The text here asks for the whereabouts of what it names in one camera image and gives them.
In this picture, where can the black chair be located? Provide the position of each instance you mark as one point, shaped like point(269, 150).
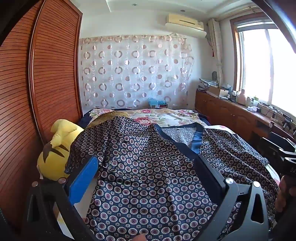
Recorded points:
point(275, 141)

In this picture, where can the cardboard box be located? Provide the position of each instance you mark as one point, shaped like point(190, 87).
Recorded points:
point(217, 90)

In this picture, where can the golden brown patterned cloth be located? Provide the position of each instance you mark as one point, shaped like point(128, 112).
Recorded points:
point(108, 115)

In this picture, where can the person's right hand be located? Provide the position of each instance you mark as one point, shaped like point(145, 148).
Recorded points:
point(283, 197)

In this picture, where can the stack of folded cloths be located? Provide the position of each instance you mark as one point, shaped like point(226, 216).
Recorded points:
point(208, 83)

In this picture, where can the navy circle-print garment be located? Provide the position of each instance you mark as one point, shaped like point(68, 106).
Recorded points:
point(150, 173)

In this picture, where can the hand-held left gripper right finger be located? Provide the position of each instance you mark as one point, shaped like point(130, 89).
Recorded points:
point(212, 176)

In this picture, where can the sheer circle-pattern curtain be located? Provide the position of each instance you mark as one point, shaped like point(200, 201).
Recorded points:
point(138, 74)

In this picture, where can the floral quilt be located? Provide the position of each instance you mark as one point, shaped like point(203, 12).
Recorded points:
point(161, 115)

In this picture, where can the wall air conditioner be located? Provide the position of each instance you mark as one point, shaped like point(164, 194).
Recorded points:
point(185, 25)

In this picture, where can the white flower-print bedsheet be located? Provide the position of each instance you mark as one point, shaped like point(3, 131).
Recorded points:
point(222, 128)

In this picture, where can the yellow plush toy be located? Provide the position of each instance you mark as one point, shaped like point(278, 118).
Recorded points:
point(53, 157)

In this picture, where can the wood-framed window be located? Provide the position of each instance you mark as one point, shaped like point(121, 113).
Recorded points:
point(254, 58)

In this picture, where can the blue packet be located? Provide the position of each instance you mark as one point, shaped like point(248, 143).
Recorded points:
point(157, 103)

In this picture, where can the bundled window curtain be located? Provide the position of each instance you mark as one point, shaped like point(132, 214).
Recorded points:
point(216, 41)

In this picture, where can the wooden sideboard cabinet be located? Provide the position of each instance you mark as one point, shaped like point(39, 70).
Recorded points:
point(226, 111)

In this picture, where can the wooden louvered wardrobe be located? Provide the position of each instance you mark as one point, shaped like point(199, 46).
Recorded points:
point(53, 69)

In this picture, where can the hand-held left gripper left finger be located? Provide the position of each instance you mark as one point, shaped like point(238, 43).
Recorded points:
point(83, 177)

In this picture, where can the white jug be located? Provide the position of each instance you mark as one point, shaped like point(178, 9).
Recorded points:
point(241, 97)

